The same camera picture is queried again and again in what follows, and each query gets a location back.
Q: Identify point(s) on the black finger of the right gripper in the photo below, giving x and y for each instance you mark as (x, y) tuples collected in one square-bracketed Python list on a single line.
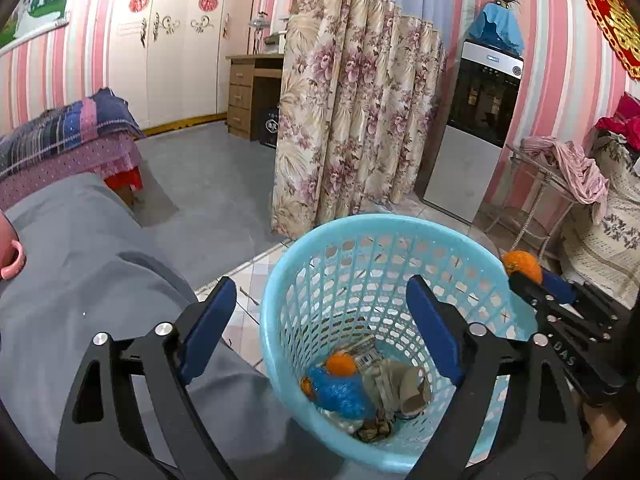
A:
[(531, 292)]

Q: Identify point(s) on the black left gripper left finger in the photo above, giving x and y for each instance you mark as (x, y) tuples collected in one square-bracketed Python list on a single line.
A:
[(102, 434)]

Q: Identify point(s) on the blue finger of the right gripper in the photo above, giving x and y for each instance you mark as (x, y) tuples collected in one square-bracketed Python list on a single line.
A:
[(562, 291)]

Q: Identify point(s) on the small orange tangerine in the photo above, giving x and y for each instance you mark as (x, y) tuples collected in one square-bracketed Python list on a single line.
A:
[(523, 262)]

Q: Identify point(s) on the blue plastic bag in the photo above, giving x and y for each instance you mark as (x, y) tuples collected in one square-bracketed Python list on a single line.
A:
[(344, 396)]

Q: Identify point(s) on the orange peel piece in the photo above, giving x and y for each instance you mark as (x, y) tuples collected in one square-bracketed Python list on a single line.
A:
[(341, 364)]

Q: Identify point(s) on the orange bottle cap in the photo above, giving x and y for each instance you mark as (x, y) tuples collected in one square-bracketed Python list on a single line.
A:
[(307, 387)]

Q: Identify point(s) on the brown cardboard piece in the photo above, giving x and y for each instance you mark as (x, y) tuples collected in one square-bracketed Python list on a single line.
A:
[(364, 352)]

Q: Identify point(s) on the chair with lace cover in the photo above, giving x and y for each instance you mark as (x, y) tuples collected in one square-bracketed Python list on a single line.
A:
[(606, 253)]

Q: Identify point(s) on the pink clothes on rack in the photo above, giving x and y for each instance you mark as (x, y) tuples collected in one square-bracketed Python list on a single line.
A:
[(582, 174)]

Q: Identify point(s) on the grey blue bed sheet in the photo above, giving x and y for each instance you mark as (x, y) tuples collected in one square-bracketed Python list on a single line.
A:
[(91, 268)]

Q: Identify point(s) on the water dispenser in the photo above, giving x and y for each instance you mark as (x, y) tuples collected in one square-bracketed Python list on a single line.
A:
[(476, 128)]

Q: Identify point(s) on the pink piggy bank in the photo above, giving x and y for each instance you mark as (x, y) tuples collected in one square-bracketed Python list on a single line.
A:
[(12, 252)]

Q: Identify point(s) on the light blue laundry basket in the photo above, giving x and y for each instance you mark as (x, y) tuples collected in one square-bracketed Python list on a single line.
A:
[(347, 280)]

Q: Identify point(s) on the blue cloth with plant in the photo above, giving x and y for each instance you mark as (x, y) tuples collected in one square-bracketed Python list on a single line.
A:
[(496, 26)]

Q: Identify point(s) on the bed with patchwork quilt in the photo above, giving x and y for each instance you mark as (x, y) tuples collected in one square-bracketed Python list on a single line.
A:
[(97, 134)]

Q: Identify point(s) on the floral curtain right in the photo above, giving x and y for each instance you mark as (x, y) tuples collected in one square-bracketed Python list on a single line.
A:
[(358, 95)]

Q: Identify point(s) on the wooden desk with drawers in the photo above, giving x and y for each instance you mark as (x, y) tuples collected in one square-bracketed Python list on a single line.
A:
[(254, 89)]

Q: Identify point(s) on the white wardrobe with decals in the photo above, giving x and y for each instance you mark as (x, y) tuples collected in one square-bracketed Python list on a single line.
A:
[(163, 58)]

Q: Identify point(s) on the framed landscape picture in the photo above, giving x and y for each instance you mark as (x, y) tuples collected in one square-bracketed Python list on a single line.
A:
[(32, 18)]

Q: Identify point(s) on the red gold wall ornament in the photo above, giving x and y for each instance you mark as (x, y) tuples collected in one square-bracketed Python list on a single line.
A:
[(621, 30)]

